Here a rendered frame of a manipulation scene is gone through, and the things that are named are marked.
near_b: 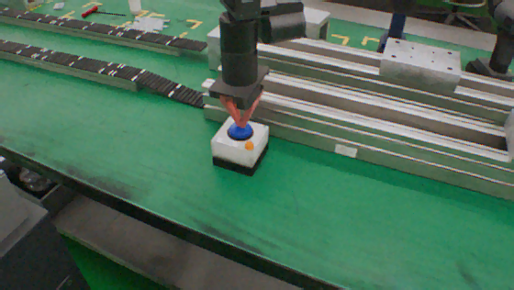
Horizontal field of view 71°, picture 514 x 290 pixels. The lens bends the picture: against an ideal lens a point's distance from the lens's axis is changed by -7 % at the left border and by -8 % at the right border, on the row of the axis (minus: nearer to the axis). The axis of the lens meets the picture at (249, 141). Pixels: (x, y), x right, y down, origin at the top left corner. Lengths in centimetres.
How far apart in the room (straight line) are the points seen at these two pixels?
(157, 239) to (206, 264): 19
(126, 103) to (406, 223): 64
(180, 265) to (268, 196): 65
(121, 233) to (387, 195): 93
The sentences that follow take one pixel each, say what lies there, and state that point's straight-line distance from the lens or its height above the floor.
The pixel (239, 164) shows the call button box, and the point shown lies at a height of 80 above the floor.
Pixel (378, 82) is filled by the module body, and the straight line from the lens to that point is 88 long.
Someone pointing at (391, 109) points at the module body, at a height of 86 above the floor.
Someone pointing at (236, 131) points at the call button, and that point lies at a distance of 67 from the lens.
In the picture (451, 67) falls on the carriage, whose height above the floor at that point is 90.
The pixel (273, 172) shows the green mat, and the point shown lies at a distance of 70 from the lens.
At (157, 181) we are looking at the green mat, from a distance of 71.
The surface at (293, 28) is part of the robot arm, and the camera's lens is 59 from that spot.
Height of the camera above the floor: 128
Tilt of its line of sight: 40 degrees down
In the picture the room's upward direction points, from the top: straight up
